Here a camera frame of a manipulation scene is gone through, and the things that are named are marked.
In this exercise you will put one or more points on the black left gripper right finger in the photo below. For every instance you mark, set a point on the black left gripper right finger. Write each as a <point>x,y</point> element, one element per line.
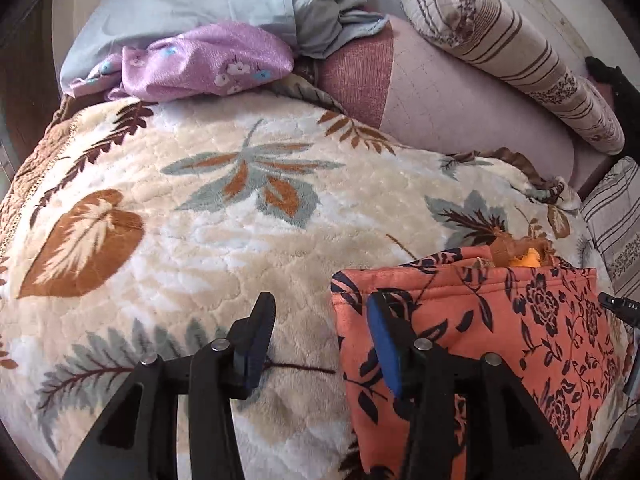
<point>468,415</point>

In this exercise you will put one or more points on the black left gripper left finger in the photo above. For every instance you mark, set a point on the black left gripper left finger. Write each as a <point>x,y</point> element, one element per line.
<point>135,436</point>

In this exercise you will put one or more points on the orange black floral garment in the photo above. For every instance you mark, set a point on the orange black floral garment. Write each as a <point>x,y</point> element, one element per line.
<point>545,322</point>

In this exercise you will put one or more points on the striped floral bed cover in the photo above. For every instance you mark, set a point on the striped floral bed cover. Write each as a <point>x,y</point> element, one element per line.
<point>611,212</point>

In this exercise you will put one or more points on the cream leaf-pattern plush blanket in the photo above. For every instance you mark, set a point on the cream leaf-pattern plush blanket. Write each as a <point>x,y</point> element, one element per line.
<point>138,228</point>

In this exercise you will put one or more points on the black object by pillow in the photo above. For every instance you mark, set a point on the black object by pillow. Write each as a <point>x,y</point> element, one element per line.
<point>623,97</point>

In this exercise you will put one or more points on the pink quilted bed sheet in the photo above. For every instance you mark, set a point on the pink quilted bed sheet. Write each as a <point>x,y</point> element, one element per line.
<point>400,84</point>

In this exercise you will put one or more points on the striped floral pillow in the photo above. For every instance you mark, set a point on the striped floral pillow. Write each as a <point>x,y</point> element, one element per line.
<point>494,37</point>

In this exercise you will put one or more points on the purple floral garment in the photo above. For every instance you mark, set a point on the purple floral garment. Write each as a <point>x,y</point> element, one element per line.
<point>220,59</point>

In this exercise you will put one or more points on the light blue-grey cloth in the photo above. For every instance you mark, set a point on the light blue-grey cloth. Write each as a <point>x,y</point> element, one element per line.
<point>312,28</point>

